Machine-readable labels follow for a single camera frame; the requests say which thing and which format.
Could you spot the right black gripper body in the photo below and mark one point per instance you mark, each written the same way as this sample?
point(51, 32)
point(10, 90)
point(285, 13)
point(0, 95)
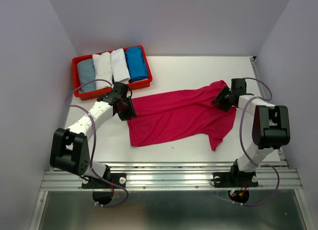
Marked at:
point(228, 98)

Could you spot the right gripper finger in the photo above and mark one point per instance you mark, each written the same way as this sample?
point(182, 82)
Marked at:
point(225, 106)
point(223, 96)

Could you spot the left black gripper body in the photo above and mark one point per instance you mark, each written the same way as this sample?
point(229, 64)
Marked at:
point(125, 101)

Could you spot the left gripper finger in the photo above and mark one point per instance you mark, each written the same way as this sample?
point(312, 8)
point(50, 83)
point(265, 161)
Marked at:
point(130, 105)
point(125, 116)

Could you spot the red plastic tray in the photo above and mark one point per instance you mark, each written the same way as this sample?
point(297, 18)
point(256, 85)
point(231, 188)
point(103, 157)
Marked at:
point(95, 94)

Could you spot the pink t-shirt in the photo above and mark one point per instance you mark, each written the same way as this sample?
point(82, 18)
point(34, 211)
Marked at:
point(175, 115)

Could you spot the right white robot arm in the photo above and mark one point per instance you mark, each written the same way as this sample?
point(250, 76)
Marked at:
point(270, 128)

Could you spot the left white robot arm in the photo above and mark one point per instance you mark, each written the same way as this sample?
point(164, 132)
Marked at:
point(70, 151)

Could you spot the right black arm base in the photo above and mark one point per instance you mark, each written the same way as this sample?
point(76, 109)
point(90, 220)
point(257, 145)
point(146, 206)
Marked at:
point(234, 179)

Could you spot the blue rolled t-shirt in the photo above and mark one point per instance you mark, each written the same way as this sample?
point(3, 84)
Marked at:
point(136, 64)

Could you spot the white textured rolled t-shirt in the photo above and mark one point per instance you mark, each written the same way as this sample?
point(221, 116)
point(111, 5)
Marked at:
point(103, 70)

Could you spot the grey rolled t-shirt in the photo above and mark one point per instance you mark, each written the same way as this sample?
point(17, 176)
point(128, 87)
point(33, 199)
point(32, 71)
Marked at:
point(86, 72)

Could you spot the aluminium mounting rail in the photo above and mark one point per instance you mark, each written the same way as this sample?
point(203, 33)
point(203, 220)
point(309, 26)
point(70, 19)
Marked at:
point(168, 176)

